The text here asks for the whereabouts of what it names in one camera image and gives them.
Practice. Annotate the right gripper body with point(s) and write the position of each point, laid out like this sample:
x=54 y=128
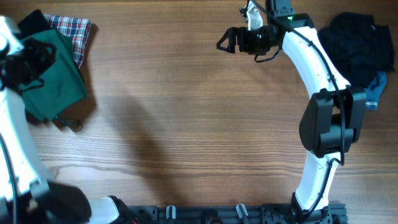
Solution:
x=254 y=41

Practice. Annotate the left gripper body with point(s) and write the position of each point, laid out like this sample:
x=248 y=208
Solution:
x=30 y=62

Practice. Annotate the green cloth garment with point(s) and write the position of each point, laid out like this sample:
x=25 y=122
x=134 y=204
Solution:
x=63 y=84

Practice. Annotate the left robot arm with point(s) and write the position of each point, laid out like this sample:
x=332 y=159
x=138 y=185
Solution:
x=28 y=193

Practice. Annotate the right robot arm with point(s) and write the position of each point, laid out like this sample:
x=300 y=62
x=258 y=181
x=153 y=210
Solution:
x=334 y=115

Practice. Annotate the black folded garment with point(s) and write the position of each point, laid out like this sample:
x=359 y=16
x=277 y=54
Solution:
x=34 y=23

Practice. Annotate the red plaid shirt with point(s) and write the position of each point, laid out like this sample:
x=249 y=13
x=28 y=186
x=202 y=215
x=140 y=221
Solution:
x=75 y=28

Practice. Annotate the black crumpled garment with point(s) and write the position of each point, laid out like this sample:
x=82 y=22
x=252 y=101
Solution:
x=358 y=47

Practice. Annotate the blue denim garment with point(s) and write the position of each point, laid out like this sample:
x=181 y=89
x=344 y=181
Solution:
x=375 y=90

